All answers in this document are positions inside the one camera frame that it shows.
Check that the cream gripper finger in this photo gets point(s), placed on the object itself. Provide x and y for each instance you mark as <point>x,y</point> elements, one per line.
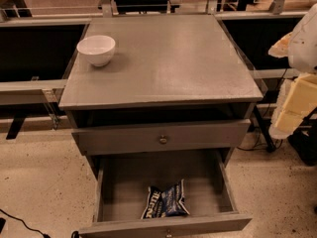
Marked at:
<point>302,97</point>
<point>285,122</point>

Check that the blue chip bag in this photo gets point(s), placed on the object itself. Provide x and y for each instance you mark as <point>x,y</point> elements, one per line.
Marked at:
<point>165,203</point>

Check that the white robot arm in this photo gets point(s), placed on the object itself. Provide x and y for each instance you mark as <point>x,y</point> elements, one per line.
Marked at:
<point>300,45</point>

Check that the grey top drawer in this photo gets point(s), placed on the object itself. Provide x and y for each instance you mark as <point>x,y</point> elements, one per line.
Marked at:
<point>109,140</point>

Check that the grey wooden drawer cabinet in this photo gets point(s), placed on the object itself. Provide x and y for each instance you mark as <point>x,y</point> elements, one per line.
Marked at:
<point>174,85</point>

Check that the brass top drawer knob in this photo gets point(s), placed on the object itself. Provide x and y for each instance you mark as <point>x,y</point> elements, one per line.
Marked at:
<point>163,139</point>

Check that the brass drawer knob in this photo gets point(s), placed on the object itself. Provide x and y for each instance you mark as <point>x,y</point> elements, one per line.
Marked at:
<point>168,234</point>
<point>163,139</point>

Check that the brass middle drawer knob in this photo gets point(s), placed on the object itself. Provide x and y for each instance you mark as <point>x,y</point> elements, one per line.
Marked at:
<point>168,234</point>

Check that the grey open middle drawer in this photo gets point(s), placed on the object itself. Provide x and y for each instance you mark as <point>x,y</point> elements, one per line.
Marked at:
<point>123,186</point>

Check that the white ceramic bowl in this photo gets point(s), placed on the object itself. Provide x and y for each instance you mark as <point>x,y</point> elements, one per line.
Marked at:
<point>97,50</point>

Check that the grey metal rail frame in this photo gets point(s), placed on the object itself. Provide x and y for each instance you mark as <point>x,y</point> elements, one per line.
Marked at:
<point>33,86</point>

